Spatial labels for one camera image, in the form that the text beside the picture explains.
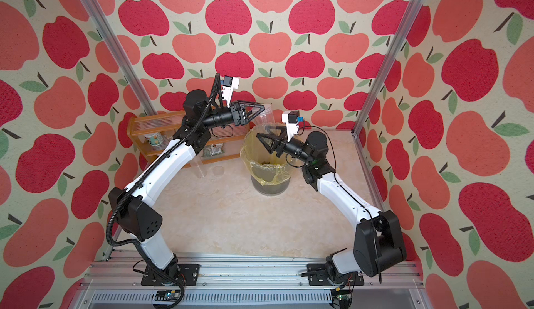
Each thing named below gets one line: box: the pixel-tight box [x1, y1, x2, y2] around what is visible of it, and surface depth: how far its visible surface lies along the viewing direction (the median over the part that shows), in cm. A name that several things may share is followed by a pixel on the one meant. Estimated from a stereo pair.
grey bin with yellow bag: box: [240, 124, 295, 197], surface depth 82 cm
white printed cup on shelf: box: [143, 131, 164, 147], surface depth 95 cm
